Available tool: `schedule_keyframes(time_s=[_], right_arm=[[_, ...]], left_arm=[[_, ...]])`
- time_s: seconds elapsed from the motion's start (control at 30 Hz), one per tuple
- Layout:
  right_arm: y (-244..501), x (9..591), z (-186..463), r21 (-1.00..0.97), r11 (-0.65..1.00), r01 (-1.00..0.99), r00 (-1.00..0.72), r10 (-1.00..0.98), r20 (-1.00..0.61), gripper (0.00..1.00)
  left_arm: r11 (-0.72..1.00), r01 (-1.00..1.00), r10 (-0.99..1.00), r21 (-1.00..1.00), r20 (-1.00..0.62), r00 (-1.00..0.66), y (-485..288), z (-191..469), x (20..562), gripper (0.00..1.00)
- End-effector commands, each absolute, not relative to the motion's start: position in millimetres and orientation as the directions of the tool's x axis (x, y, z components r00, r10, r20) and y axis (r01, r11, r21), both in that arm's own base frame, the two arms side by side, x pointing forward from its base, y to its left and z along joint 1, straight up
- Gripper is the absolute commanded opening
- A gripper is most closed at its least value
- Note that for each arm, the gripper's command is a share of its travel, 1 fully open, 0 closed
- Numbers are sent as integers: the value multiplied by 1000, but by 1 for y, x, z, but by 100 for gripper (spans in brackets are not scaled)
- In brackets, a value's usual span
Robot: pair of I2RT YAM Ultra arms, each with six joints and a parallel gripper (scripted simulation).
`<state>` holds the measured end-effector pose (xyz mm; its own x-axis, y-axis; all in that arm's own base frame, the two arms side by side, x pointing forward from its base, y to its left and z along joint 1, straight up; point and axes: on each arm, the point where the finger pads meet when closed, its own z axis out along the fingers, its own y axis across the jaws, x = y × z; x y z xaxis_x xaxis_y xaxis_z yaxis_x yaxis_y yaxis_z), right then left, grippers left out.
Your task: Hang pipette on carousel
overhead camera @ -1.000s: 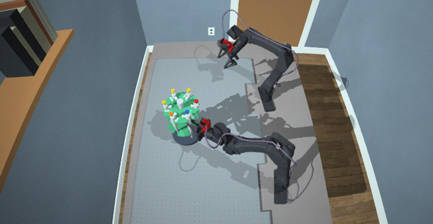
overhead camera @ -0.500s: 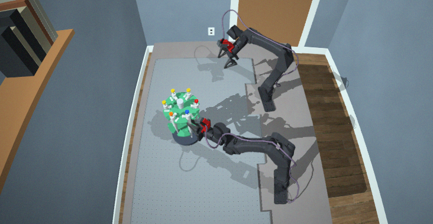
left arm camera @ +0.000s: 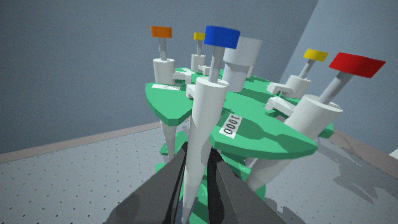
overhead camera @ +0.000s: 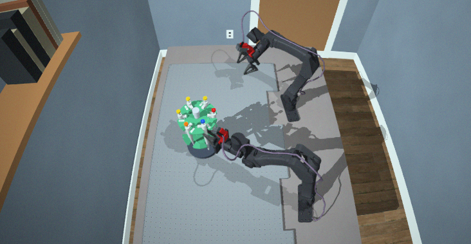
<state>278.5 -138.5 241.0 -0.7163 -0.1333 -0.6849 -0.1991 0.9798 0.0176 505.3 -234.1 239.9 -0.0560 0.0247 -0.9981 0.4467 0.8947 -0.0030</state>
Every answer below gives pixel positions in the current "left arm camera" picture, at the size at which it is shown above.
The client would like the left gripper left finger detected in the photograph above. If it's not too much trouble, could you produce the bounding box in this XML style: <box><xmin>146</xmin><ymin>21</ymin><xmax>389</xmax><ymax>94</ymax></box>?
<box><xmin>105</xmin><ymin>142</ymin><xmax>188</xmax><ymax>224</ymax></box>

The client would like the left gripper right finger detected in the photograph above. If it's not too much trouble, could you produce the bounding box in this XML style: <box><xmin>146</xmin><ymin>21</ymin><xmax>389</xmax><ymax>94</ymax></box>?
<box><xmin>207</xmin><ymin>147</ymin><xmax>286</xmax><ymax>224</ymax></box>

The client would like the grey perforated base plate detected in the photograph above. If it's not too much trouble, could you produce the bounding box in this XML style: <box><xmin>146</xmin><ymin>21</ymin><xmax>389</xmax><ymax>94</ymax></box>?
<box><xmin>0</xmin><ymin>127</ymin><xmax>398</xmax><ymax>224</ymax></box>

